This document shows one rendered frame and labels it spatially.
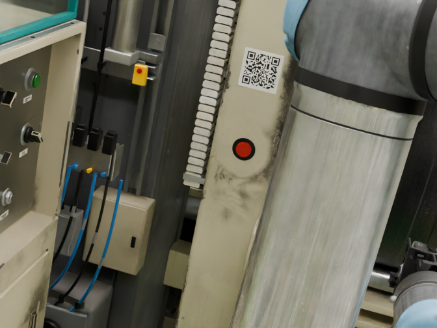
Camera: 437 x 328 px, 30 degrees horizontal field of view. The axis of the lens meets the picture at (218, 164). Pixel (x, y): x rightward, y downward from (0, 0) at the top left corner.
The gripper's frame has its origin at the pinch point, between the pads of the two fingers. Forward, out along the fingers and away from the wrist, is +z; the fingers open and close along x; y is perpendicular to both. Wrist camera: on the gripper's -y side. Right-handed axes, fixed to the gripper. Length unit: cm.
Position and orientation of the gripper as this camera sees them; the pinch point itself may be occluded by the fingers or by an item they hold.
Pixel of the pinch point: (416, 270)
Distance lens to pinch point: 136.8
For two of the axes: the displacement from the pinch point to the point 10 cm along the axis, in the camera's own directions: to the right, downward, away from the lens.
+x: -9.6, -2.6, 1.4
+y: 2.2, -9.5, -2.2
